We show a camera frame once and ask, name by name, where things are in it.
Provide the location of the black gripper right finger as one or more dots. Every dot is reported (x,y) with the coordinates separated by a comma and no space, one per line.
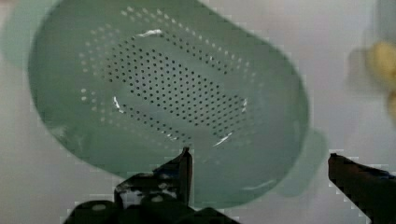
(372,190)

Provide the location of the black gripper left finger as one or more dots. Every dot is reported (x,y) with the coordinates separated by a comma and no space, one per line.
(171,180)

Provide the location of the green plastic strainer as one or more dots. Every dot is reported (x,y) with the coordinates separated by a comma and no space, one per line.
(127,85)

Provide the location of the yellow toy food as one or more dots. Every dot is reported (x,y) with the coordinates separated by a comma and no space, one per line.
(382,61)

